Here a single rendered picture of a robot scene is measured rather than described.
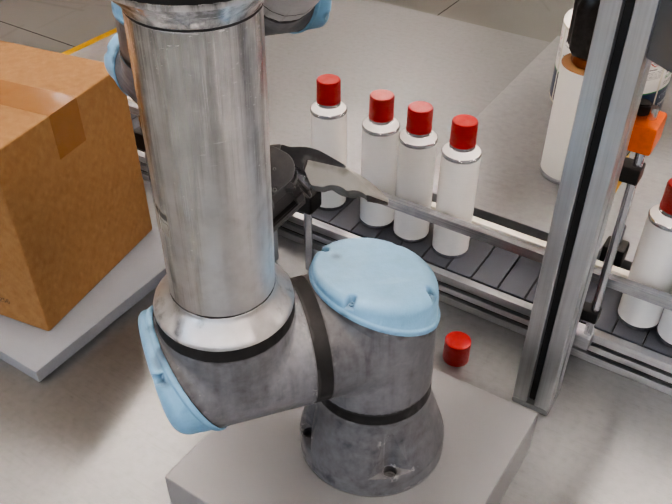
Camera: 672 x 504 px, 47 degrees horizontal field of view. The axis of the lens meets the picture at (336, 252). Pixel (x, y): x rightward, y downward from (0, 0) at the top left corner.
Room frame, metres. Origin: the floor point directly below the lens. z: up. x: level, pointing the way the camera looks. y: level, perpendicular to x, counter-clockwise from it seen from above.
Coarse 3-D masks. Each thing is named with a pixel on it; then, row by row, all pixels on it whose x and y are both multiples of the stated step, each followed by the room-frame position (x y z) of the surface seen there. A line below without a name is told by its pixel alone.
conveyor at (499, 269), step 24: (312, 216) 0.92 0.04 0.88; (336, 216) 0.92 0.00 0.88; (432, 264) 0.81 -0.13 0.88; (456, 264) 0.81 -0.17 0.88; (480, 264) 0.81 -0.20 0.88; (504, 264) 0.81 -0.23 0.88; (528, 264) 0.81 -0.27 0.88; (504, 288) 0.76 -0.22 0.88; (528, 288) 0.76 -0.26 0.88; (624, 336) 0.67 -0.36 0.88; (648, 336) 0.67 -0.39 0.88
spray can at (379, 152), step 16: (384, 96) 0.91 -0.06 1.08; (384, 112) 0.90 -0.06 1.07; (368, 128) 0.90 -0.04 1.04; (384, 128) 0.90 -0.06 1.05; (368, 144) 0.90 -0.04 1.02; (384, 144) 0.89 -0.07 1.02; (368, 160) 0.90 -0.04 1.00; (384, 160) 0.89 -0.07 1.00; (368, 176) 0.89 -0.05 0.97; (384, 176) 0.89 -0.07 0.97; (368, 208) 0.89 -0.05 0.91; (384, 208) 0.89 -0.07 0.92; (368, 224) 0.89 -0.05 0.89; (384, 224) 0.89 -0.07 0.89
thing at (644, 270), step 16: (656, 208) 0.71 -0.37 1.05; (656, 224) 0.69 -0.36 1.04; (640, 240) 0.71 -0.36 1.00; (656, 240) 0.69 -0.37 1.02; (640, 256) 0.70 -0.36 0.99; (656, 256) 0.69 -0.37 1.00; (640, 272) 0.69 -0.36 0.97; (656, 272) 0.68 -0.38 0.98; (656, 288) 0.68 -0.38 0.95; (624, 304) 0.70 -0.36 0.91; (640, 304) 0.69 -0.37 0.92; (624, 320) 0.69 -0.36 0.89; (640, 320) 0.68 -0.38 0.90; (656, 320) 0.68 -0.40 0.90
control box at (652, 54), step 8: (664, 0) 0.59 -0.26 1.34; (664, 8) 0.59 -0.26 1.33; (664, 16) 0.59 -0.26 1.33; (656, 24) 0.59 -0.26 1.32; (664, 24) 0.59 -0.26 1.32; (656, 32) 0.59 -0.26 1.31; (664, 32) 0.58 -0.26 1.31; (656, 40) 0.59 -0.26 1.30; (664, 40) 0.58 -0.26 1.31; (648, 48) 0.60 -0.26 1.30; (656, 48) 0.59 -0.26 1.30; (664, 48) 0.58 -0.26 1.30; (648, 56) 0.59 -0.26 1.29; (656, 56) 0.59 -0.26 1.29; (664, 56) 0.58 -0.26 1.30; (664, 64) 0.58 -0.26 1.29
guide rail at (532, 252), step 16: (384, 192) 0.87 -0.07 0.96; (400, 208) 0.84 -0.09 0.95; (416, 208) 0.83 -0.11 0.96; (448, 224) 0.80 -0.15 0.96; (464, 224) 0.79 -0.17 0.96; (480, 240) 0.78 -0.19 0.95; (496, 240) 0.77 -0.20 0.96; (512, 240) 0.76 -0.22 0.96; (528, 256) 0.74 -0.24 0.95; (624, 288) 0.68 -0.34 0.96; (640, 288) 0.67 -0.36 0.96; (656, 304) 0.66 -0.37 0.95
